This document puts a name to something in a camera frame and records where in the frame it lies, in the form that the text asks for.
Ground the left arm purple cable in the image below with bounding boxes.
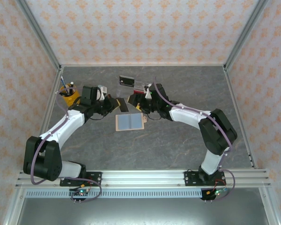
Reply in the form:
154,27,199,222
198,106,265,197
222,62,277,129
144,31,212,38
30,92,103,204

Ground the yellow pen cup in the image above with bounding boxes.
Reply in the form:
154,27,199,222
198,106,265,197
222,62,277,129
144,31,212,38
61,85,81,107

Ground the pink leather card holder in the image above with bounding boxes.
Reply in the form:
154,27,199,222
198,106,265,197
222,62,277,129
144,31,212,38
115,113,148,132

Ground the grey slotted cable duct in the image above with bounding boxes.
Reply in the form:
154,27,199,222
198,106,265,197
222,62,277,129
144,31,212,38
25,190,207,199

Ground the aluminium corner post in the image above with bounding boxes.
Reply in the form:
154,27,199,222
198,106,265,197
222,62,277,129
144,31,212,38
223,0,270,71
15,0,63,71

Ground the aluminium side rail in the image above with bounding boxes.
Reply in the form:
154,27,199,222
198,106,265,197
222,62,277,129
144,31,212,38
223,66,259,171
27,67,64,171

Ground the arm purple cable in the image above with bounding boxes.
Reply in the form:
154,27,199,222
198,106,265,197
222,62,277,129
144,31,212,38
30,92,103,204
153,78,237,203

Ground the plain black credit card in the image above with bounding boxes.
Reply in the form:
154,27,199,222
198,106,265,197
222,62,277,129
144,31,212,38
118,97,129,113

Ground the black card with grey edge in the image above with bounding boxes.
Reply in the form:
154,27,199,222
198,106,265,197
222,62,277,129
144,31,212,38
118,75,135,88

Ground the small circuit board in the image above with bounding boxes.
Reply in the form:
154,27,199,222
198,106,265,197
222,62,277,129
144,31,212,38
207,187,227,197
69,188,89,197

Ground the grey metal panel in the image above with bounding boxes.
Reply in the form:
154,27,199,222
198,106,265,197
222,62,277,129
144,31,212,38
16,198,271,225

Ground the clear acrylic organizer tray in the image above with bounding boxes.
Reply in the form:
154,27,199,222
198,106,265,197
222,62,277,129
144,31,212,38
116,79,154,98

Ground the aluminium front mounting rail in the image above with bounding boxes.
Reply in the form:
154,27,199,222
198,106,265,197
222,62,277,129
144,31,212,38
15,169,272,188

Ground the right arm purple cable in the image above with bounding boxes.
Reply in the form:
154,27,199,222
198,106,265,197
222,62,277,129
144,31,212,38
153,78,237,203

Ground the aluminium frame leg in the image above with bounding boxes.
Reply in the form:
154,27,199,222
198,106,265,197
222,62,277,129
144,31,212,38
3,187,26,225
259,187,281,225

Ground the aluminium back frame bar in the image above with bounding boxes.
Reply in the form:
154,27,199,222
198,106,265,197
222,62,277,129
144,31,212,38
60,63,225,68

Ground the blue pen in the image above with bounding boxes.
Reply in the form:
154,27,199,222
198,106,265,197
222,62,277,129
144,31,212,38
60,76,70,94

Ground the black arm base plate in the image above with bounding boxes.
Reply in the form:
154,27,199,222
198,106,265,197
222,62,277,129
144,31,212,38
59,172,103,187
184,171,227,187

